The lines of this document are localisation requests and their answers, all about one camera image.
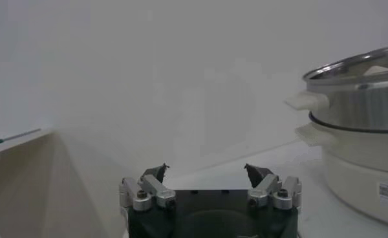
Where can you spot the thin pen-like tool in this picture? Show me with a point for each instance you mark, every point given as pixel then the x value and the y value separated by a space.
pixel 16 137

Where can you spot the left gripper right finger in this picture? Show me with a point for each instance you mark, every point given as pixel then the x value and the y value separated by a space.
pixel 271 190

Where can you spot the white electric cooker base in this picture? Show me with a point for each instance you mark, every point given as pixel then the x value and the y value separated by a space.
pixel 359 155

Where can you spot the stainless steel steamer basket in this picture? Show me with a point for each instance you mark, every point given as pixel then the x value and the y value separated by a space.
pixel 359 106

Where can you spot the white side table with tool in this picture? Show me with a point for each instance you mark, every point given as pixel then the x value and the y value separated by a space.
pixel 16 145

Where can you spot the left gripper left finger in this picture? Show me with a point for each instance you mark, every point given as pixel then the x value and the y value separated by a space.
pixel 147 190

